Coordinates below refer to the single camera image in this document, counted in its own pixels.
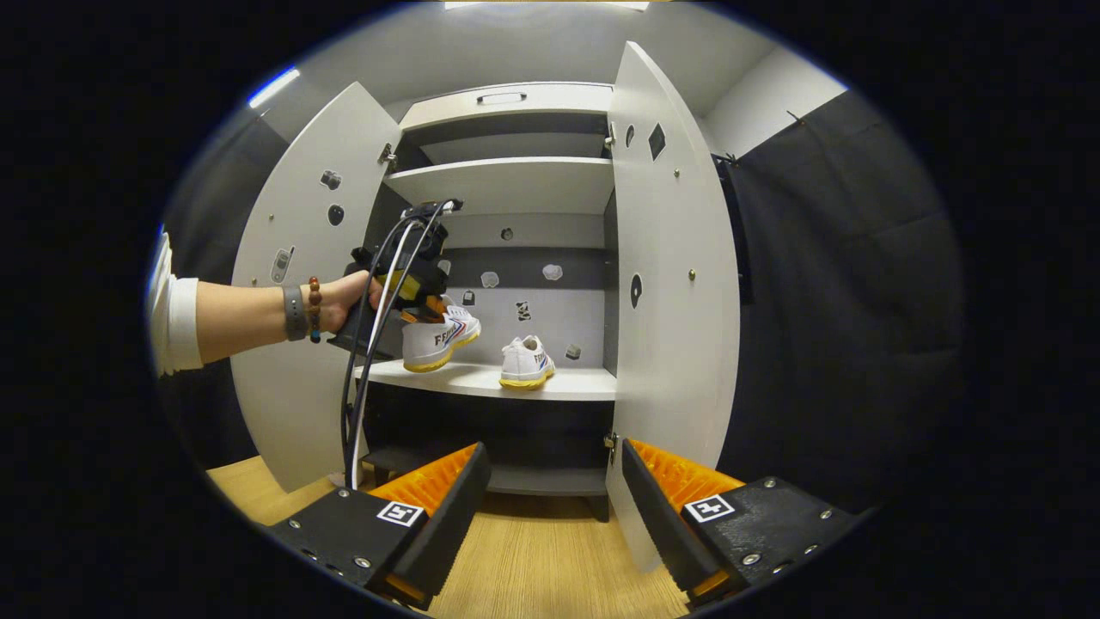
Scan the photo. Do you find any white shoe cabinet door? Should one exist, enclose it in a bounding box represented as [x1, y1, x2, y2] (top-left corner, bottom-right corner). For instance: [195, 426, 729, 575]
[230, 82, 403, 493]
[604, 40, 742, 574]

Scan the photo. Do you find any ceiling light strip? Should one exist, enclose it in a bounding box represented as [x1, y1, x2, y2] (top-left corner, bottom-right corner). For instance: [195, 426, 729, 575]
[247, 67, 302, 109]

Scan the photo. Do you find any white striped shoe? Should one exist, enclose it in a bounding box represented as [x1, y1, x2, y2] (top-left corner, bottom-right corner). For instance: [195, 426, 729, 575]
[401, 297, 482, 374]
[499, 335, 557, 391]

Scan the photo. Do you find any grey wristband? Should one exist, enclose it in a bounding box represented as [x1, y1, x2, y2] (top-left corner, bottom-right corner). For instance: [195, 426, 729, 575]
[282, 285, 309, 342]

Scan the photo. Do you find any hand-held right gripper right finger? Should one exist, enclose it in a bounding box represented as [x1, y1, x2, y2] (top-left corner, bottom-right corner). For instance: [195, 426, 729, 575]
[620, 438, 860, 608]

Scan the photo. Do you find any black backdrop cloth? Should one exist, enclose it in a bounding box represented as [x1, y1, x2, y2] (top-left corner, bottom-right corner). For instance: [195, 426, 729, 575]
[712, 90, 968, 517]

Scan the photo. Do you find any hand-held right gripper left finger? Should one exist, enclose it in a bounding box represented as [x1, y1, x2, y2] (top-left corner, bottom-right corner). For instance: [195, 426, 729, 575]
[266, 443, 492, 613]

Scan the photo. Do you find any white cabinet drawer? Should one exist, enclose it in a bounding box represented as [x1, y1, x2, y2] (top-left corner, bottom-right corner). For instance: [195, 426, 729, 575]
[398, 82, 615, 132]

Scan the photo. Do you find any white cabinet shelf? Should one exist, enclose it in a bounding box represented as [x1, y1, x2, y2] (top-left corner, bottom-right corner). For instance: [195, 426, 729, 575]
[384, 156, 616, 216]
[354, 359, 618, 402]

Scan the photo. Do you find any ceiling light panel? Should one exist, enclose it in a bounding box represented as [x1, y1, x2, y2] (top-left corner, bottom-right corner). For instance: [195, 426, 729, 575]
[445, 0, 650, 11]

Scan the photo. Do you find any white shoe cabinet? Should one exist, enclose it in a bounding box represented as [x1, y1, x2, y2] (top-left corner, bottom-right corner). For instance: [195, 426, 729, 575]
[361, 82, 620, 521]

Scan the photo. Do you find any white shirt sleeve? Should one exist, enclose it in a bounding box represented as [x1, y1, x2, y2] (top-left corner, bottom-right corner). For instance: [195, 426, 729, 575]
[148, 230, 205, 379]

